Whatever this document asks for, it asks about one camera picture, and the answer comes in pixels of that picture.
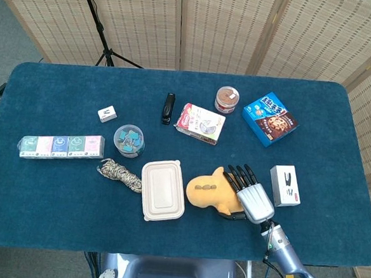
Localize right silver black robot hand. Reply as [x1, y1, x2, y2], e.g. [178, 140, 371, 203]
[218, 162, 279, 226]

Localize yellow plush toy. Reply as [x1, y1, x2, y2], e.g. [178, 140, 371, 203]
[184, 164, 248, 218]

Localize white stapler box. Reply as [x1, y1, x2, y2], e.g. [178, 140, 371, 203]
[267, 163, 304, 209]

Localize row of tissue packs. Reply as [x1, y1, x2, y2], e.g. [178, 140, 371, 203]
[16, 129, 107, 164]

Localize blue cookie box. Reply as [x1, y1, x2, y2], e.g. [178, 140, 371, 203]
[238, 91, 301, 150]

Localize blue felt table cover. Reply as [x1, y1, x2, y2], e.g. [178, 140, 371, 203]
[0, 57, 371, 274]

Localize beige lidded food container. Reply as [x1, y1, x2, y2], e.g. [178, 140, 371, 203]
[138, 157, 189, 225]

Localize white and red snack box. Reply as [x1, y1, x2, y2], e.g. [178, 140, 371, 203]
[172, 102, 227, 147]

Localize round jar with brown lid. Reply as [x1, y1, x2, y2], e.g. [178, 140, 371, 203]
[213, 85, 242, 116]

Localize blue-grey robot torso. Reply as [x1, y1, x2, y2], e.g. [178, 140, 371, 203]
[94, 251, 254, 278]

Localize black stapler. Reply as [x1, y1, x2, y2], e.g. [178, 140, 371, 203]
[160, 91, 177, 126]

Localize small white box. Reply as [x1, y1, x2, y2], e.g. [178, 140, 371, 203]
[96, 104, 118, 124]

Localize clear jar of binder clips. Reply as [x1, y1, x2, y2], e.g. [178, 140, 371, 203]
[112, 123, 147, 160]

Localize black tripod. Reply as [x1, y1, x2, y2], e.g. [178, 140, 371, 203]
[72, 0, 149, 70]

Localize white cable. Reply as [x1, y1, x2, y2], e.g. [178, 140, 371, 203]
[233, 261, 250, 278]

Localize camouflage rope bundle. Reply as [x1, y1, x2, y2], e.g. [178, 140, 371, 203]
[95, 157, 144, 193]

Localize black cable bundle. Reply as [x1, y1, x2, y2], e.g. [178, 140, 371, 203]
[81, 250, 102, 278]

